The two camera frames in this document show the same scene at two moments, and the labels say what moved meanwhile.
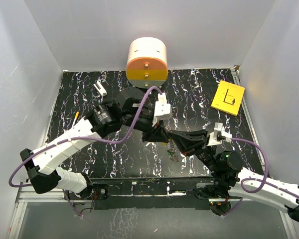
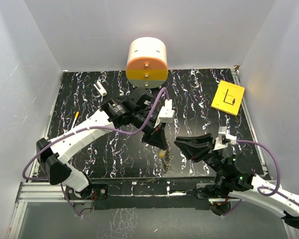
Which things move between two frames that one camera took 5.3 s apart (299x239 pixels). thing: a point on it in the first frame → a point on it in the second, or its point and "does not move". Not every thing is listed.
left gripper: x=155 y=132 does not move
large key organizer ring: x=173 y=151 → x=167 y=165
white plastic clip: x=100 y=88 does not move
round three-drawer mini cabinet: x=146 y=64 does not move
